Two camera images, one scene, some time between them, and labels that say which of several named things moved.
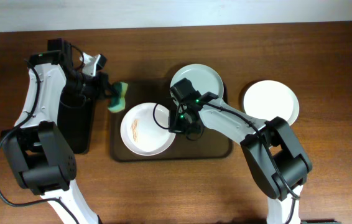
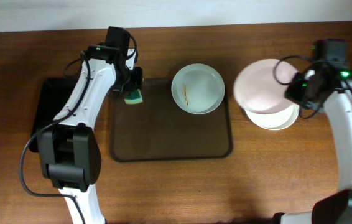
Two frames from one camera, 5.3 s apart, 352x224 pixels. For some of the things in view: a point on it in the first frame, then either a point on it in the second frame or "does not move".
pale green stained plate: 203,79 does not move
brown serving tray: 211,145 does not move
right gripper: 176,125 to 296,92
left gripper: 104,86 to 133,83
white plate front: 145,129 to 257,89
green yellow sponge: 118,102 to 133,96
